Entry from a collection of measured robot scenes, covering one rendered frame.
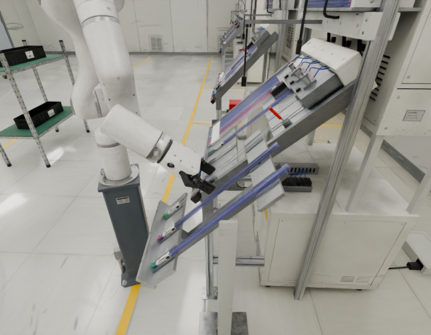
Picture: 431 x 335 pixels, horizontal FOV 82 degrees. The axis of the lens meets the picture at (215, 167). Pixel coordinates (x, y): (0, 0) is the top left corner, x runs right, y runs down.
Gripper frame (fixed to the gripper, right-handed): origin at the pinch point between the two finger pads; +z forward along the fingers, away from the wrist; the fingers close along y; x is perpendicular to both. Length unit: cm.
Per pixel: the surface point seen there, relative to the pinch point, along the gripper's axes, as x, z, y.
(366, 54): -52, 19, 22
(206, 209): 26.1, 16.5, 21.1
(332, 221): -1, 68, 24
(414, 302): 10, 149, 18
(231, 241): 14.2, 19.3, -3.0
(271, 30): -49, 21, 171
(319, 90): -37, 19, 28
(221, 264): 25.7, 24.0, -3.0
